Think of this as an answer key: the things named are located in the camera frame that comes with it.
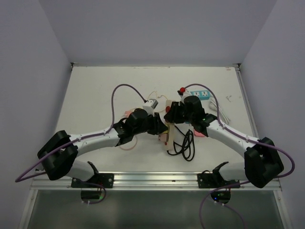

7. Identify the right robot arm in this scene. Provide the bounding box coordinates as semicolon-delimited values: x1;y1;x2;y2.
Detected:
164;95;284;188

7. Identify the beige multicolour power strip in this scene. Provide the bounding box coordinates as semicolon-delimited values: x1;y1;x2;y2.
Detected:
164;100;175;151

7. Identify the pink plug adapter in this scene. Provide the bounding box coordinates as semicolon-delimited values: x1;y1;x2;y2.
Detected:
194;130;205;137

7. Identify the white power cord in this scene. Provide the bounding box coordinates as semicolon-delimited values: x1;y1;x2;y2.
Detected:
208;97;231;124

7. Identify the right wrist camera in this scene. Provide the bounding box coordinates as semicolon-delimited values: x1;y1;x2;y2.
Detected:
177;87;192;103

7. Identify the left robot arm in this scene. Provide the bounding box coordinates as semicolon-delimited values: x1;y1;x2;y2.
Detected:
37;108;168;187

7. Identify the teal power strip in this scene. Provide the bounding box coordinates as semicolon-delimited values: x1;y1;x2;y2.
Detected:
191;90;210;101

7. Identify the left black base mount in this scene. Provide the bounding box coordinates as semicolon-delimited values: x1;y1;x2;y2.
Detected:
71;173;114;188

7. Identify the thin pink cable loop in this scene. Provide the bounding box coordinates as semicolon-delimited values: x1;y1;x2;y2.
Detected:
119;138;140;151

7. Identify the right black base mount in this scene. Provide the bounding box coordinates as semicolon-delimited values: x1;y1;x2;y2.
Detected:
197;170;240;189

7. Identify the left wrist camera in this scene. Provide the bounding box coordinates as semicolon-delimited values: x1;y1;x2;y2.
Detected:
142;99;158;115

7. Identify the black power cable with plug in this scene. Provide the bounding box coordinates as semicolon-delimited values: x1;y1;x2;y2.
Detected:
166;126;196;162

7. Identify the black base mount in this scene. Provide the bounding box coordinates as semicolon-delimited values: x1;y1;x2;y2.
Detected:
71;173;114;188
197;170;240;189

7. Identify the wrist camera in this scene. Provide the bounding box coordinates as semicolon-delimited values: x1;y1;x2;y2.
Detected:
177;87;192;103
142;99;158;115

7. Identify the pink charger plug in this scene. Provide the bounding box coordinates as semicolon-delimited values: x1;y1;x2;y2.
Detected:
124;110;133;117

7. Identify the aluminium front rail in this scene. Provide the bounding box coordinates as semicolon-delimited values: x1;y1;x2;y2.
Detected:
30;169;279;191

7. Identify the yellow multi-port adapter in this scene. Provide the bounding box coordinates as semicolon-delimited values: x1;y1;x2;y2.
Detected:
162;125;169;134

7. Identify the pale pink multi-port adapter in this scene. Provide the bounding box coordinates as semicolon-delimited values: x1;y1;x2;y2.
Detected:
158;133;168;143

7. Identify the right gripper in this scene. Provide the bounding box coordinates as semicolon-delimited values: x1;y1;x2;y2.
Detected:
166;101;195;124

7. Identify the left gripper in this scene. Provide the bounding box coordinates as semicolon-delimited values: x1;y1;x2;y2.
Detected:
132;111;167;135

